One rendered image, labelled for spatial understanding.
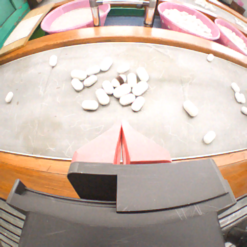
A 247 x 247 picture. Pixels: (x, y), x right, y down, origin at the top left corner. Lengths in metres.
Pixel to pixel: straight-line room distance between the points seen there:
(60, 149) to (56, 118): 0.06
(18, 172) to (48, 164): 0.08
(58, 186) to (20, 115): 0.20
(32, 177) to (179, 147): 0.30
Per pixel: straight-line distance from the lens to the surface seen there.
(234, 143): 0.37
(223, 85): 0.42
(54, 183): 0.25
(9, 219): 0.56
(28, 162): 0.30
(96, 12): 0.39
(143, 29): 0.39
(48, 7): 0.70
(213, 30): 0.65
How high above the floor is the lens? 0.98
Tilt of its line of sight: 76 degrees down
